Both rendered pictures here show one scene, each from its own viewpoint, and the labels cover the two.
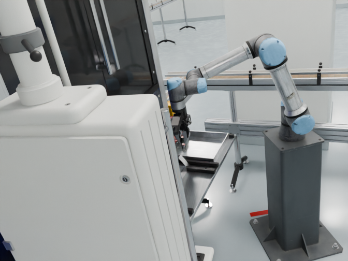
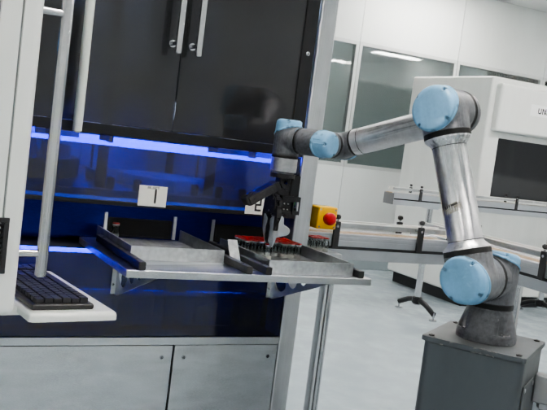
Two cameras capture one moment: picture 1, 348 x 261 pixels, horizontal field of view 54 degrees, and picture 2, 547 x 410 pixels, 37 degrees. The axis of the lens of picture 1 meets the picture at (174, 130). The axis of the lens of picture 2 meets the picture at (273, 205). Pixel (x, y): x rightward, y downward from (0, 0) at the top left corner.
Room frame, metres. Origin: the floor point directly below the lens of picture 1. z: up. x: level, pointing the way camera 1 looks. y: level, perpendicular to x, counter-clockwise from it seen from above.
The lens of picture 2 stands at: (-0.35, -1.31, 1.24)
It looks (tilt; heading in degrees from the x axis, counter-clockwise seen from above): 5 degrees down; 33
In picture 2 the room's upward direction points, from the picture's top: 7 degrees clockwise
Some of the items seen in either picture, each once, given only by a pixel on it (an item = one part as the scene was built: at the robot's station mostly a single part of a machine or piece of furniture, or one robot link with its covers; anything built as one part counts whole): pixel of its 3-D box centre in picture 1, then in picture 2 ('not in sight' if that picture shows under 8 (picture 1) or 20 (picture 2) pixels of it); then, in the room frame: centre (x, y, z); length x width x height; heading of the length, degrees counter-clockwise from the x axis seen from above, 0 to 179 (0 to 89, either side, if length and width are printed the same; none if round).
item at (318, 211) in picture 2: (169, 108); (321, 216); (1.93, 0.00, 1.00); 0.08 x 0.07 x 0.07; 61
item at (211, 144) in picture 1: (191, 145); (283, 256); (1.60, -0.08, 0.90); 0.34 x 0.26 x 0.04; 60
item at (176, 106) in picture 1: (177, 103); (282, 166); (1.60, -0.04, 1.15); 0.08 x 0.08 x 0.05
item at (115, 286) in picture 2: not in sight; (134, 285); (1.25, 0.16, 0.80); 0.34 x 0.03 x 0.13; 61
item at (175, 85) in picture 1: (175, 89); (287, 138); (1.60, -0.05, 1.23); 0.09 x 0.08 x 0.11; 86
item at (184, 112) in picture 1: (180, 117); (282, 194); (1.60, -0.05, 1.07); 0.09 x 0.08 x 0.12; 150
